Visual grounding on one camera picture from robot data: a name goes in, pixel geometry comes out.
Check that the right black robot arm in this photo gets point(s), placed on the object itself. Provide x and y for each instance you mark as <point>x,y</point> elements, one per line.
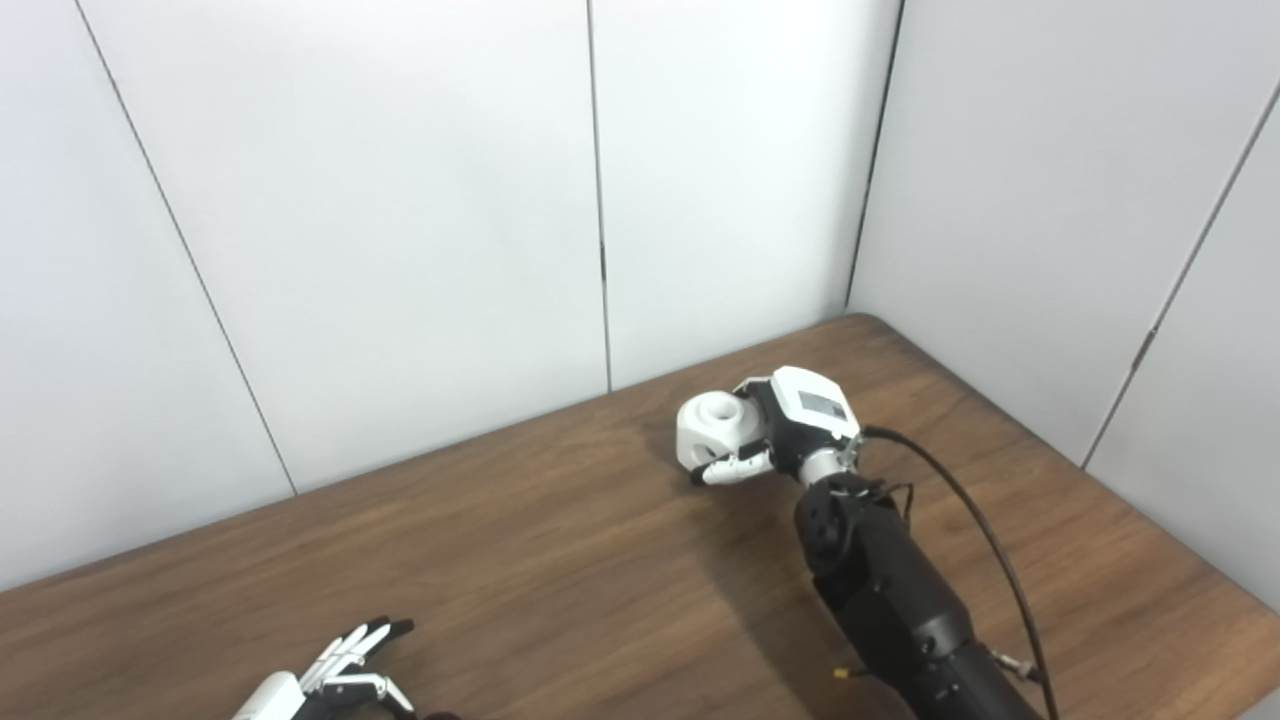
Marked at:
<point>890,590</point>

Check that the round white plastic piece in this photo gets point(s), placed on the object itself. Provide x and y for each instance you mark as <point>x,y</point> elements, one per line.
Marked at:
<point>705,435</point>

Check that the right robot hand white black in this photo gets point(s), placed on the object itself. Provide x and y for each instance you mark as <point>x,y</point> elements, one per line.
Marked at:
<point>810,405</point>

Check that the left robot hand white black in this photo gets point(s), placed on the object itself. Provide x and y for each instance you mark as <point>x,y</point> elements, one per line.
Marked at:
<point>275,698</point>

